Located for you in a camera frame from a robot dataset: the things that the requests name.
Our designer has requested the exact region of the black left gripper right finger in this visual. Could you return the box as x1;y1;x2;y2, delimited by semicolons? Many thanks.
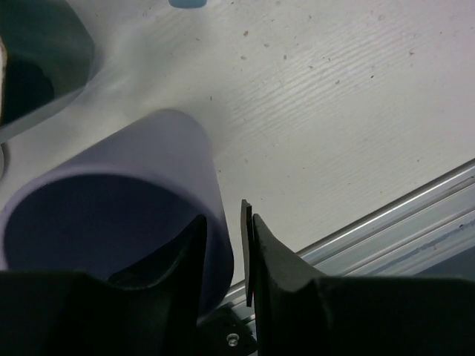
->
240;201;474;355

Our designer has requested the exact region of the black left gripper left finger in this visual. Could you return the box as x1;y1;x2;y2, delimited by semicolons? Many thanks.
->
1;215;207;355

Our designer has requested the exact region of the lavender plastic cup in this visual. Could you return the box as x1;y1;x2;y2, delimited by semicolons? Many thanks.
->
1;110;234;314

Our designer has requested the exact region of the dark teal cup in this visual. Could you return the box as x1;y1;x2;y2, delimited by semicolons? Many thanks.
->
1;1;95;142

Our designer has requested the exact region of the light blue faceted mug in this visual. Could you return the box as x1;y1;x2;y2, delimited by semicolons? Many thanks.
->
168;0;207;9

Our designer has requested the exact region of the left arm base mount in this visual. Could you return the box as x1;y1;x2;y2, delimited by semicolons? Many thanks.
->
194;307;258;356

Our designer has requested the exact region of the aluminium mounting rail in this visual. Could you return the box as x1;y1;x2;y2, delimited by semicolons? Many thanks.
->
196;158;475;323

